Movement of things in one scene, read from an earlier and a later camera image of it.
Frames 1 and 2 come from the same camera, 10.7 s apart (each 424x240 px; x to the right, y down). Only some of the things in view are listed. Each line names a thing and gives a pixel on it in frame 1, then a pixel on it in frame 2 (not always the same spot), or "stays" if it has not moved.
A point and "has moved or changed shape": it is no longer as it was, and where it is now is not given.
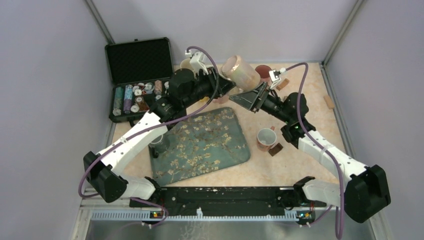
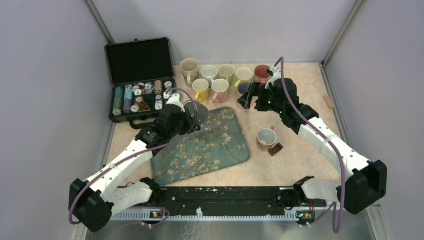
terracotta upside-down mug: x=266 y=138 stays
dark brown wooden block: x=275 y=149 stays
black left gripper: x=224 y=85 -> x=190 y=127
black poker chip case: x=139 y=72 stays
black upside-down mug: x=159 y=145 has moved or changed shape
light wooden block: x=329 y=102 stays
